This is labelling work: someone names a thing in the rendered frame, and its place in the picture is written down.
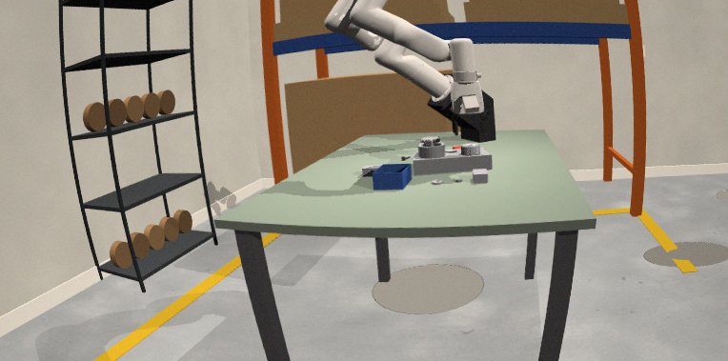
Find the blue open-top tray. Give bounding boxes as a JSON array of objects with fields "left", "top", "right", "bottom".
[{"left": 373, "top": 164, "right": 412, "bottom": 191}]

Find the grey toothed gear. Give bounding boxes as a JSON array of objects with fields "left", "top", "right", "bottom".
[{"left": 461, "top": 144, "right": 480, "bottom": 156}]

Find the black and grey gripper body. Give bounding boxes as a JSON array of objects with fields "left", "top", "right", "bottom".
[{"left": 451, "top": 80, "right": 484, "bottom": 114}]

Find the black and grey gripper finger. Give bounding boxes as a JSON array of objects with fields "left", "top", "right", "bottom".
[
  {"left": 442, "top": 101, "right": 459, "bottom": 135},
  {"left": 478, "top": 100, "right": 494, "bottom": 133}
]

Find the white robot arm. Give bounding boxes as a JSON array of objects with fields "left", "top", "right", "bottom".
[{"left": 324, "top": 0, "right": 481, "bottom": 103}]

